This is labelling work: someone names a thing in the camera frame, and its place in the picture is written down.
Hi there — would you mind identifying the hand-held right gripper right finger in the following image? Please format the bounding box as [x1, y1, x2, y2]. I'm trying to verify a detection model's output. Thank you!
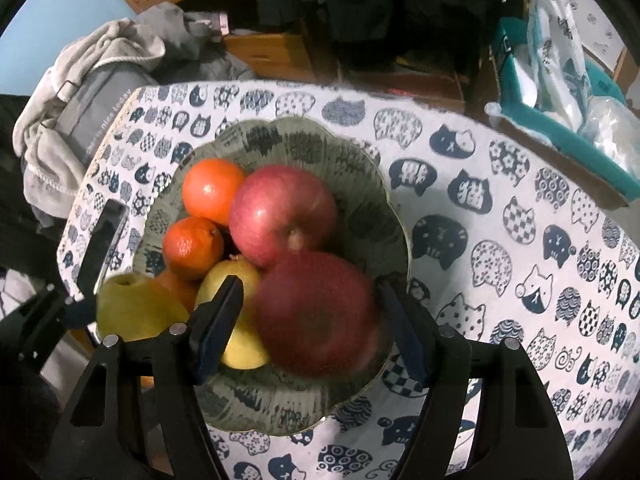
[380, 280, 573, 480]

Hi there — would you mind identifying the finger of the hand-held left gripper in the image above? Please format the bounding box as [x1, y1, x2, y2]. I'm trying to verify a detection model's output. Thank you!
[0, 285, 98, 361]

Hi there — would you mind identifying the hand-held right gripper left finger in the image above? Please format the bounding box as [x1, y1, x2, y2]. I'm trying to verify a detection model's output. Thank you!
[52, 274, 246, 480]

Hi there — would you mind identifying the yellow-green apple back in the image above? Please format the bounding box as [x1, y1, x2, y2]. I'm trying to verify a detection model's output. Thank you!
[195, 255, 271, 371]

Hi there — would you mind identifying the yellow pear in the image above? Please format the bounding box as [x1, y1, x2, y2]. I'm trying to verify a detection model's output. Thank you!
[96, 272, 191, 343]

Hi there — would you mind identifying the large orange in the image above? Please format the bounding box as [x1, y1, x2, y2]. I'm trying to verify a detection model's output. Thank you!
[157, 270, 201, 311]
[182, 158, 246, 226]

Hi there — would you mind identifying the small orange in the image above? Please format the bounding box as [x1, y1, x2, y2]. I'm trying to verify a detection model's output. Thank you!
[162, 217, 225, 281]

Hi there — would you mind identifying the red apple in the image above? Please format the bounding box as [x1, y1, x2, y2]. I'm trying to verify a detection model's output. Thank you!
[255, 251, 383, 378]
[229, 165, 338, 268]

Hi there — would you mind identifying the green patterned bowl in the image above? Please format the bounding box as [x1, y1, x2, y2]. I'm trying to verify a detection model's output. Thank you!
[132, 116, 413, 436]

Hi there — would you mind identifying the black smartphone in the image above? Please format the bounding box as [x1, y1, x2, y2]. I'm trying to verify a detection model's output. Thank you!
[77, 199, 130, 296]

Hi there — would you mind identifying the cat print tablecloth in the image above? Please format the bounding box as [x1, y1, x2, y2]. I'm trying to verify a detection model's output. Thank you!
[57, 80, 640, 480]

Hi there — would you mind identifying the teal plastic crate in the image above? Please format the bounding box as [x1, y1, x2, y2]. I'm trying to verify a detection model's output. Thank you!
[487, 17, 640, 191]

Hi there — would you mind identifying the pile of grey clothes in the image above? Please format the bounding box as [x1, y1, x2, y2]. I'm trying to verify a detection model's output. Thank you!
[12, 20, 166, 221]

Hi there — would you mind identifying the wooden drawer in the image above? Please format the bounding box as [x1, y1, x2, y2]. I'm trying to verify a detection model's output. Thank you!
[222, 30, 316, 83]

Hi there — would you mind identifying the clear plastic bag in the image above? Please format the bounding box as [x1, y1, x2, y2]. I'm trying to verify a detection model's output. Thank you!
[582, 97, 640, 176]

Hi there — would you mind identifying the black coat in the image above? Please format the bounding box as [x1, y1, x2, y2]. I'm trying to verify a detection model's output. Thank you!
[237, 0, 501, 76]

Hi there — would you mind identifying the white printed rice bag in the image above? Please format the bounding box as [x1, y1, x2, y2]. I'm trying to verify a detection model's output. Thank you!
[512, 0, 601, 131]

